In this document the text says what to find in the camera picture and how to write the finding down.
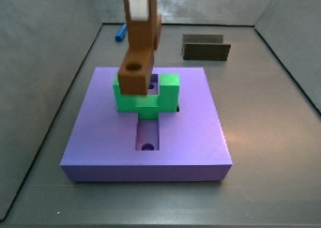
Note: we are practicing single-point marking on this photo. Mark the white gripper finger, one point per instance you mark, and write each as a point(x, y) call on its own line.
point(140, 12)

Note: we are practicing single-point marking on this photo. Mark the brown T-shaped block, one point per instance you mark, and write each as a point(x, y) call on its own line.
point(134, 74)

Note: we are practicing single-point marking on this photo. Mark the purple base board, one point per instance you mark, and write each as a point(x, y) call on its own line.
point(179, 148)

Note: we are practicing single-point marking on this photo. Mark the blue peg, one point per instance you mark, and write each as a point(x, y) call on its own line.
point(121, 33)

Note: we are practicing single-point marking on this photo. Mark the green U-shaped block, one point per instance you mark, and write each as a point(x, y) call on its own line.
point(160, 101)

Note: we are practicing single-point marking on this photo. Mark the black angle bracket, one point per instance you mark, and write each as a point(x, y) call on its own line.
point(205, 47)

